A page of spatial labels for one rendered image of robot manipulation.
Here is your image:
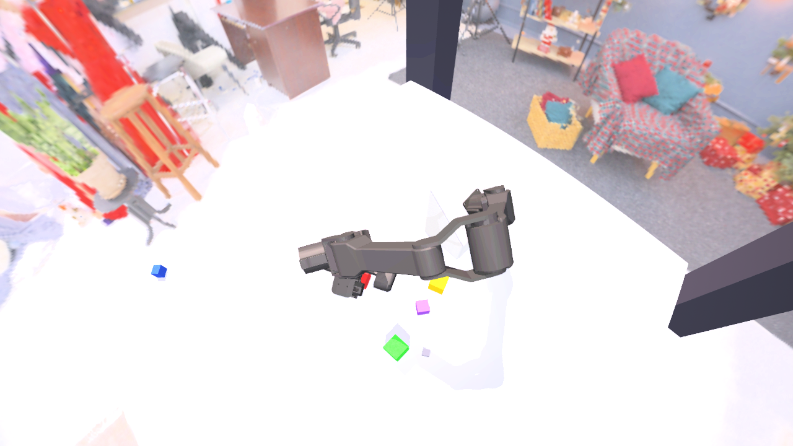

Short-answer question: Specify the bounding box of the yellow block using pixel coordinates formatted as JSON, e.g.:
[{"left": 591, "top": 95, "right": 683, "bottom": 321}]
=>
[{"left": 428, "top": 277, "right": 449, "bottom": 295}]

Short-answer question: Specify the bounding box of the blue cube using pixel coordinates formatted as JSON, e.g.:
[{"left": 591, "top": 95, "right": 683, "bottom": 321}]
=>
[{"left": 151, "top": 265, "right": 167, "bottom": 278}]

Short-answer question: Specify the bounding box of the green square block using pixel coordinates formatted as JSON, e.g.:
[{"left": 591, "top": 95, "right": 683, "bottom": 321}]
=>
[{"left": 383, "top": 335, "right": 409, "bottom": 361}]

